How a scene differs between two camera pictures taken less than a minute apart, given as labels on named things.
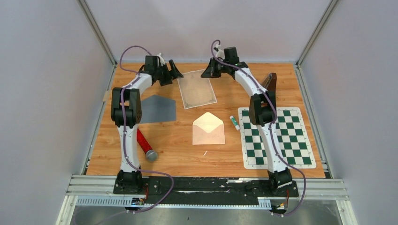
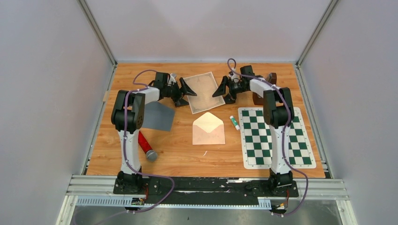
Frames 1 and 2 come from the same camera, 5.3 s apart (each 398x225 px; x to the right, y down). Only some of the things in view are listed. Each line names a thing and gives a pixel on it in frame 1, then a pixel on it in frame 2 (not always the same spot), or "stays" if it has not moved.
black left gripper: [170, 75] to [179, 102]
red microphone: [151, 155] stays
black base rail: [206, 190] stays
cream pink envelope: [208, 129] stays
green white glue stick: [237, 126] stays
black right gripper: [211, 71] to [222, 90]
